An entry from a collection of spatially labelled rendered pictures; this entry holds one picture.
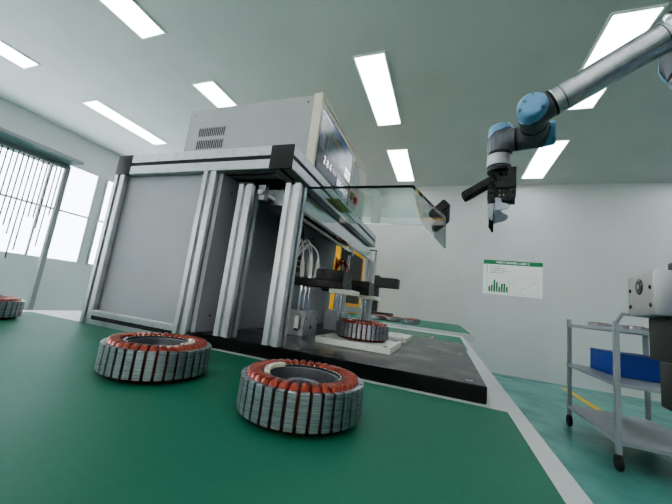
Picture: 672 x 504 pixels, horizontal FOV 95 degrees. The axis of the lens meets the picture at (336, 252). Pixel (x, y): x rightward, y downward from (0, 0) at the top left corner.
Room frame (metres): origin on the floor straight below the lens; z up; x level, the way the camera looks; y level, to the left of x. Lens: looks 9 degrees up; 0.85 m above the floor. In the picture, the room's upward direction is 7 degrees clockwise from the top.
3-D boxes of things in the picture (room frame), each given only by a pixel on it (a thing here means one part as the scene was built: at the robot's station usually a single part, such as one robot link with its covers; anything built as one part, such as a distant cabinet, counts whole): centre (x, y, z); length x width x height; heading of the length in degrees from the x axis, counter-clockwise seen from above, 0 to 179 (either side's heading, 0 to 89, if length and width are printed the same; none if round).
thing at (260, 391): (0.30, 0.02, 0.77); 0.11 x 0.11 x 0.04
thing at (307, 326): (0.72, 0.06, 0.80); 0.07 x 0.05 x 0.06; 160
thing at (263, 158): (0.90, 0.18, 1.09); 0.68 x 0.44 x 0.05; 160
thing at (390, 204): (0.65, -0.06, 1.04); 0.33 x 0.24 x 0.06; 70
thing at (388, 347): (0.67, -0.08, 0.78); 0.15 x 0.15 x 0.01; 70
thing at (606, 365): (2.42, -2.38, 0.51); 1.01 x 0.60 x 1.01; 160
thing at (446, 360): (0.79, -0.10, 0.76); 0.64 x 0.47 x 0.02; 160
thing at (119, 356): (0.37, 0.19, 0.77); 0.11 x 0.11 x 0.04
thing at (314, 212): (0.82, -0.02, 1.03); 0.62 x 0.01 x 0.03; 160
